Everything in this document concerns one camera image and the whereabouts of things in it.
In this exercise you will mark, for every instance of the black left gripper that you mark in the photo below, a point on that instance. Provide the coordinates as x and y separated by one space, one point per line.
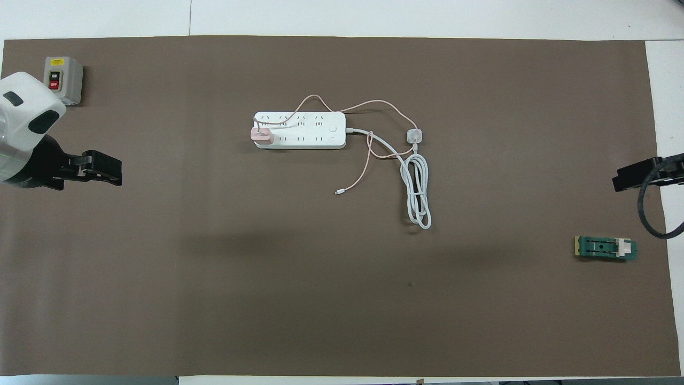
45 166

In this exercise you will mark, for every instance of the green knife switch block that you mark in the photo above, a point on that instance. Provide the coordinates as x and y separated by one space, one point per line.
601 248

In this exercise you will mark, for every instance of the white power strip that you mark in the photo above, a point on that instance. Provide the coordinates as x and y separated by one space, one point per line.
304 140

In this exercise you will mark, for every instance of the grey on-off switch box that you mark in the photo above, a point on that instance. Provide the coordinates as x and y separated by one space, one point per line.
68 80

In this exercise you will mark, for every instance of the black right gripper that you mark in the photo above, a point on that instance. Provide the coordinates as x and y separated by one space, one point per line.
674 170

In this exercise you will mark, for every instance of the brown table mat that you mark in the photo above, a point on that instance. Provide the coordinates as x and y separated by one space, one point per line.
342 299

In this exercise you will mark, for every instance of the pink charger adapter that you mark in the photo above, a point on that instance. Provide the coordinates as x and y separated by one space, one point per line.
262 136

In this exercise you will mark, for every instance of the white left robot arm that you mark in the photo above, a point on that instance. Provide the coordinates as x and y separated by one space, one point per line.
24 109

